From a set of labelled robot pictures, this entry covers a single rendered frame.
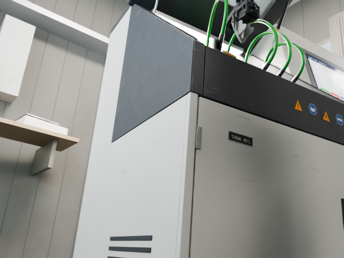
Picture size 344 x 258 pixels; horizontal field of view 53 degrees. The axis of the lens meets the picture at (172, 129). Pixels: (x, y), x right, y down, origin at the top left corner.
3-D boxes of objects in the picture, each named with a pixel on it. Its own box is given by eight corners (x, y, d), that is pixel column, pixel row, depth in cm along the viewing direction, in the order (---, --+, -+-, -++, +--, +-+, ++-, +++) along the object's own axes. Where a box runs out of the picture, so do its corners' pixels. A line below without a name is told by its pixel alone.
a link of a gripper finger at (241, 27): (243, 34, 133) (243, 14, 136) (233, 41, 138) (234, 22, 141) (250, 37, 134) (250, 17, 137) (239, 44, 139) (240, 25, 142)
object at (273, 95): (202, 95, 93) (206, 44, 98) (193, 101, 96) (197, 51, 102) (350, 146, 120) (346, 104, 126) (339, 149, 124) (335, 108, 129)
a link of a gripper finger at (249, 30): (250, 37, 134) (250, 17, 137) (239, 44, 139) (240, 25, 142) (256, 40, 135) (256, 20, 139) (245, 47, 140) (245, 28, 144)
